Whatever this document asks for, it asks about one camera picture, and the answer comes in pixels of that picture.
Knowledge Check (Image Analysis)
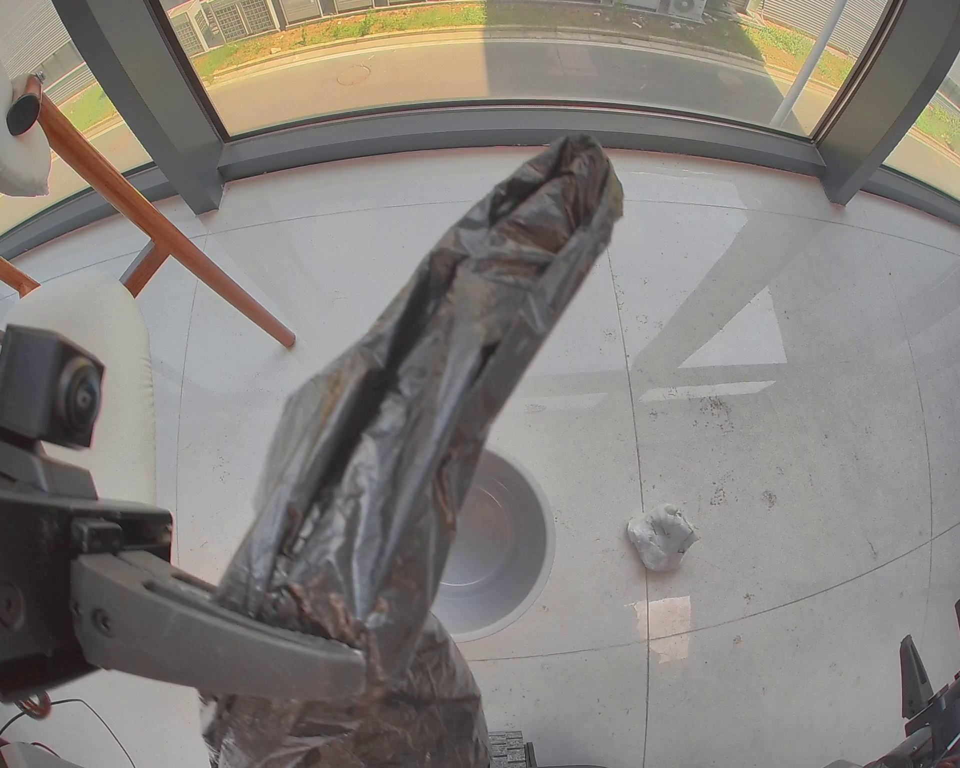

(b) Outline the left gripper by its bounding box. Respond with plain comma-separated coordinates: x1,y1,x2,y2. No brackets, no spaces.
0,438,369,700

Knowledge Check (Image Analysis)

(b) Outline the white trash bin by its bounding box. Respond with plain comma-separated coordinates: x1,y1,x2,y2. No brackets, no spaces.
431,450,558,643

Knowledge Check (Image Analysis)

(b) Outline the white paper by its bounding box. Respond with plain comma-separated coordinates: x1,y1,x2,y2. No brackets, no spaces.
627,504,699,573

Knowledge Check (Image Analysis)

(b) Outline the black plastic bag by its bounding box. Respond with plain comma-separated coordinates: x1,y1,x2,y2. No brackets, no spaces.
201,133,626,768

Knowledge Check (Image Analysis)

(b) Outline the wooden chair white cushion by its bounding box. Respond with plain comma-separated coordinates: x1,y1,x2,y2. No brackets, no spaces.
0,58,297,519

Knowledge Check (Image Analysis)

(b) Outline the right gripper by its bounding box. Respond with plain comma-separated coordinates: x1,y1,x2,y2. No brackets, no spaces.
862,634,960,768

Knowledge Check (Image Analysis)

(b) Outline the window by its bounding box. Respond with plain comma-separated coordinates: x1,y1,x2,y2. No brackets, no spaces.
0,0,960,260

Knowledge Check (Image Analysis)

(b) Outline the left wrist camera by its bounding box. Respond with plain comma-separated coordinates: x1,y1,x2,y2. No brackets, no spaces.
0,324,107,453

